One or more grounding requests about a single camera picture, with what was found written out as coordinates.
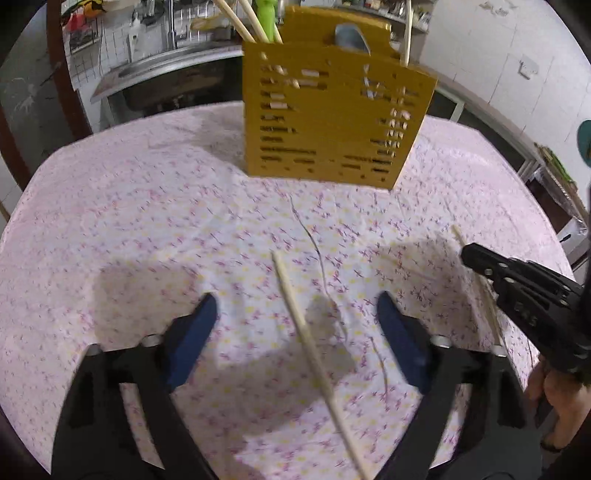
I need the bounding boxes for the brown-framed door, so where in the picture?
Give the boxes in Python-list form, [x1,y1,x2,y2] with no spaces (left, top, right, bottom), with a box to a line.
[0,0,93,190]

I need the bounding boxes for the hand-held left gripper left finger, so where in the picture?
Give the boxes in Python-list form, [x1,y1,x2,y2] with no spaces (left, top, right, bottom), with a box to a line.
[51,293,219,480]

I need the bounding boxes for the yellow and red bag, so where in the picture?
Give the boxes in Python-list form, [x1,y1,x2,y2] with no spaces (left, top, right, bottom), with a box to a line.
[62,0,122,29]

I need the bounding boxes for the steel kitchen sink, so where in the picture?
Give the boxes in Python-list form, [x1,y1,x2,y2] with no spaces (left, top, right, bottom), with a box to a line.
[117,42,245,81]

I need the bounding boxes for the teal round wall object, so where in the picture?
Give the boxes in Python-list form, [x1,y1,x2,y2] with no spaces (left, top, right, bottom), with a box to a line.
[577,119,591,168]

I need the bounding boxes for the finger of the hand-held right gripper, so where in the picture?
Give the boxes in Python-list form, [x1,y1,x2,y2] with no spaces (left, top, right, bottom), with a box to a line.
[461,243,586,324]

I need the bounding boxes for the pink floral tablecloth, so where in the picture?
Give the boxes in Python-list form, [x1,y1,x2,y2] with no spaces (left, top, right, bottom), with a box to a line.
[0,102,575,480]

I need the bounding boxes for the green-handled utensil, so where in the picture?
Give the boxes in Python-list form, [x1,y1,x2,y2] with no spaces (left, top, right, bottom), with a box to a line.
[255,0,283,44]

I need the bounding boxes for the person's right hand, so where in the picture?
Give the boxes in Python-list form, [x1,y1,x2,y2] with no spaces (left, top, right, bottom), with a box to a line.
[525,362,583,454]

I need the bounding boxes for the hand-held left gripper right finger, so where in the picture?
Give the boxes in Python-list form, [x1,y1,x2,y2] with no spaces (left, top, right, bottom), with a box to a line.
[376,291,543,480]

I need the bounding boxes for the yellow slotted utensil holder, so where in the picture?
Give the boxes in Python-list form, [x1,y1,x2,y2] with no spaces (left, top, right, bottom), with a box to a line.
[242,6,438,190]

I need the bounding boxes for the grey spoon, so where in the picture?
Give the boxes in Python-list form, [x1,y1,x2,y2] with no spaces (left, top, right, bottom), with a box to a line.
[334,23,371,54]

